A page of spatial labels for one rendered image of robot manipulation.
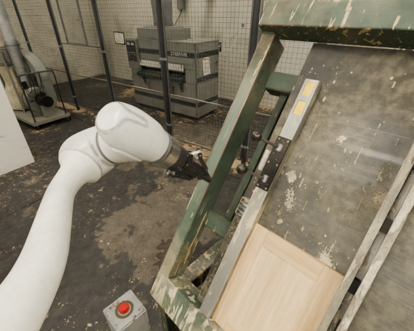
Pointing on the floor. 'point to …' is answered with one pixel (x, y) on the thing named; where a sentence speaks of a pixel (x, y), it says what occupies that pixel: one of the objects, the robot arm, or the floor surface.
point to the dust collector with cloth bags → (23, 78)
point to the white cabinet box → (2, 129)
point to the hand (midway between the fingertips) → (204, 175)
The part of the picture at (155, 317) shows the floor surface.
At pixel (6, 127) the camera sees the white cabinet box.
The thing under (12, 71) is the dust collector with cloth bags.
